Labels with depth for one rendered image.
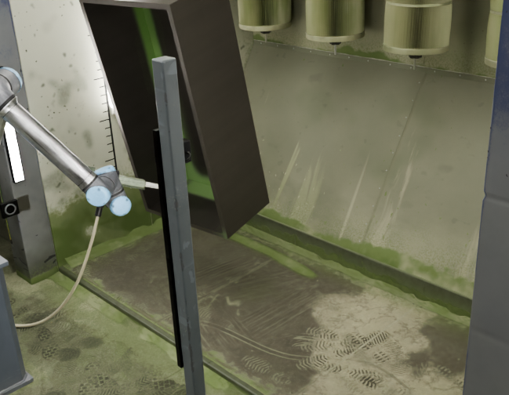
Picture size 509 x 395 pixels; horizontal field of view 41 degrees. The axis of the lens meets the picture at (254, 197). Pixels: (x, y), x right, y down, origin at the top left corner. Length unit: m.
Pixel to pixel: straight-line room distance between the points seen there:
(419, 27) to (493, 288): 1.95
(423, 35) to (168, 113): 1.91
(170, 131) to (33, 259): 2.35
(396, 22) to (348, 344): 1.59
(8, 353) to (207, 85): 1.50
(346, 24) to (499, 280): 2.36
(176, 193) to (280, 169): 2.37
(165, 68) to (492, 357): 1.15
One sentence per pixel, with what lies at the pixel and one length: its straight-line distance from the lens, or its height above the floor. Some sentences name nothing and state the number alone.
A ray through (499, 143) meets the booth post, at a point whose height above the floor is 1.49.
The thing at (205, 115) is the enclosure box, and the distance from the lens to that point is 3.12.
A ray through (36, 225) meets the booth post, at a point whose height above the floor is 0.35.
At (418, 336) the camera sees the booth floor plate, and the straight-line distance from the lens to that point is 3.48.
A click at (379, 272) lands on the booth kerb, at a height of 0.11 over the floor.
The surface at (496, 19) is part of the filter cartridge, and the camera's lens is 3.34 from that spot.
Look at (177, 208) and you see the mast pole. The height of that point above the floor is 1.21.
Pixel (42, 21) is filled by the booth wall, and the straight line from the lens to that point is 3.89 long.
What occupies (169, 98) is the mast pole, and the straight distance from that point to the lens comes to 1.91.
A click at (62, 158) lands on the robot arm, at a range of 2.84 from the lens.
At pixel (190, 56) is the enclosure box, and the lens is 3.01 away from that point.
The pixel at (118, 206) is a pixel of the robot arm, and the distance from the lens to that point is 3.00.
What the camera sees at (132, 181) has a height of 0.80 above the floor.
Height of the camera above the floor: 2.05
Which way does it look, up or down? 24 degrees down
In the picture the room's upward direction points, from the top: 3 degrees counter-clockwise
